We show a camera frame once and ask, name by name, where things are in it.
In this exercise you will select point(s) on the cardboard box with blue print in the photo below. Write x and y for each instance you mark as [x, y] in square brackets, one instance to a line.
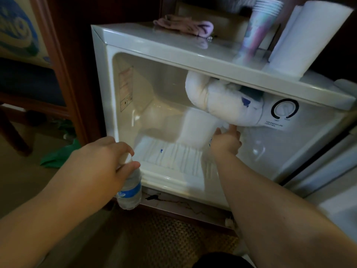
[16, 30]

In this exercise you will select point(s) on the person's right hand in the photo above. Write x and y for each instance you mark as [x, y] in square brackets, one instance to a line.
[226, 143]

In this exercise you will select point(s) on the pink cloth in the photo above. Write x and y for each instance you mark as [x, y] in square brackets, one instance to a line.
[184, 25]

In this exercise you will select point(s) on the person's right forearm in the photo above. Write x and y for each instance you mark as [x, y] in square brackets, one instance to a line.
[279, 220]

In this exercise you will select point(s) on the white paper towel roll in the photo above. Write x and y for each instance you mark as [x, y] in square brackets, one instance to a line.
[306, 39]

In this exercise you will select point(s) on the white mini fridge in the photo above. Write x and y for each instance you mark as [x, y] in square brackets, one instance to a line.
[279, 159]

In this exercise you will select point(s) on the stack of pastel paper cups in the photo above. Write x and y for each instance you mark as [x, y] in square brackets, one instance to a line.
[259, 25]

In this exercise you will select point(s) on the warning sticker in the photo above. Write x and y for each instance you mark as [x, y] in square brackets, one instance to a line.
[126, 89]

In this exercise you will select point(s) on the frosted freezer compartment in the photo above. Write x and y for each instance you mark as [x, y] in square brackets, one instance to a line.
[223, 103]

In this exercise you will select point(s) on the wooden chair with dark cushion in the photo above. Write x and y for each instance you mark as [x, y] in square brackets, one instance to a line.
[30, 80]

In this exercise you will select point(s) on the person's black trousers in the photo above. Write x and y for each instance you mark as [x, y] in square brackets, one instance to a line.
[220, 260]

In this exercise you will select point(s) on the green plastic bag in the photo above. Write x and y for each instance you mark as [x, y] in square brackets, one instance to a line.
[61, 157]

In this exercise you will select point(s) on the temperature control dial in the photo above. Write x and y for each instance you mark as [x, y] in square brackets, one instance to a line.
[284, 110]

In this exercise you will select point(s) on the person's left hand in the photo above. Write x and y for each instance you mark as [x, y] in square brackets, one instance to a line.
[94, 175]

